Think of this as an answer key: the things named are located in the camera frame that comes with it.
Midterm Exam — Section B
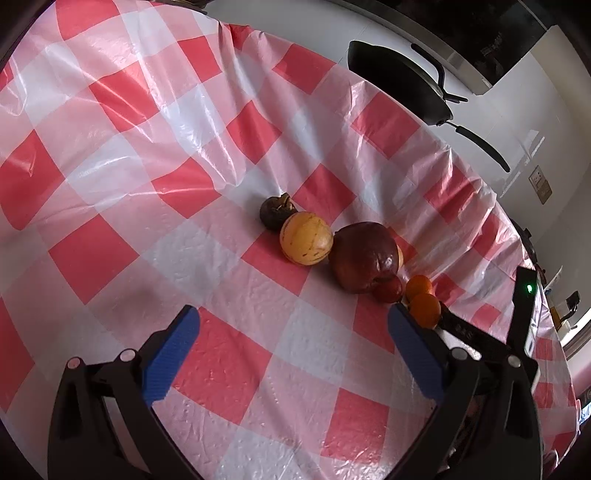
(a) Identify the wall socket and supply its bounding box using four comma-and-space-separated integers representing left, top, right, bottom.
530, 165, 553, 205

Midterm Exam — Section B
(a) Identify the black frying pan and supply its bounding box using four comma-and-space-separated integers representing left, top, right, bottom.
347, 40, 512, 173

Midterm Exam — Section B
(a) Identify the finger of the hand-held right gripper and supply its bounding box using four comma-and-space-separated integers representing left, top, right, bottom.
438, 301, 514, 361

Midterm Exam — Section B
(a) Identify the red tomato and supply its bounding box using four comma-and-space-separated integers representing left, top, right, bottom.
372, 275, 403, 304

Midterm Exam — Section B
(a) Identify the orange tangerine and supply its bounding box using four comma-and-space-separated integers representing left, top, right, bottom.
405, 275, 435, 298
409, 294, 441, 329

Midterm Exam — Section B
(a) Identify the dark red apple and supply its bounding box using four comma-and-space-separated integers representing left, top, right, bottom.
329, 222, 402, 294

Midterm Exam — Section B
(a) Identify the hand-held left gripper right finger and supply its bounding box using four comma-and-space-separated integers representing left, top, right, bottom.
388, 304, 542, 480

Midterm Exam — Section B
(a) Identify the large dark purple fruit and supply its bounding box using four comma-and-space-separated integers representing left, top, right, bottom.
259, 194, 297, 232

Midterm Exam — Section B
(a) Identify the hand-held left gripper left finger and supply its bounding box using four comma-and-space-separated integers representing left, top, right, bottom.
47, 304, 204, 480

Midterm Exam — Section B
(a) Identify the red white checked tablecloth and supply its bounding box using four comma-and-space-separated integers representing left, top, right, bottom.
0, 0, 580, 480

